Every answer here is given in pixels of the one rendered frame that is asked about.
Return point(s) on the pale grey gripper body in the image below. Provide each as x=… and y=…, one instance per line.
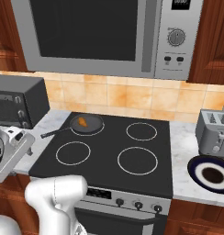
x=16, y=156

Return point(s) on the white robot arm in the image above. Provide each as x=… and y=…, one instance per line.
x=57, y=195

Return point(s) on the orange croissant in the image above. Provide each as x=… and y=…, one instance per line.
x=83, y=122

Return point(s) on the black frying pan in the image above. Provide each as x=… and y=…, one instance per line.
x=92, y=125

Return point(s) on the black stove with hob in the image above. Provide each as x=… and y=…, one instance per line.
x=110, y=153

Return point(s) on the black stove knob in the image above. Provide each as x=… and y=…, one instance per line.
x=138, y=205
x=157, y=208
x=119, y=202

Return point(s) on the brown wooden base cupboard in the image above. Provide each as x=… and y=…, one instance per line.
x=13, y=199
x=199, y=218

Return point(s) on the black toaster oven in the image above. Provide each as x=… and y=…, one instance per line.
x=25, y=98

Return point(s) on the black oven door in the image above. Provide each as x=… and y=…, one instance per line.
x=117, y=225

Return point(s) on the microwave door with dark window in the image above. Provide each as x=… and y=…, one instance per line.
x=86, y=30

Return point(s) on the dark blue and white plate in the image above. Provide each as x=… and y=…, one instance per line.
x=198, y=171

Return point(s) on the silver microwave oven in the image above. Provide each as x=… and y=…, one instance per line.
x=175, y=61

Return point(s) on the silver toaster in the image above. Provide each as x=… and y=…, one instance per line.
x=210, y=134

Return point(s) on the grey microwave dial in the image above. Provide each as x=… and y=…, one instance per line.
x=176, y=37

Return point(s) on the brown wooden wall cupboard door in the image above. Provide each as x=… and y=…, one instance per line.
x=213, y=42
x=6, y=33

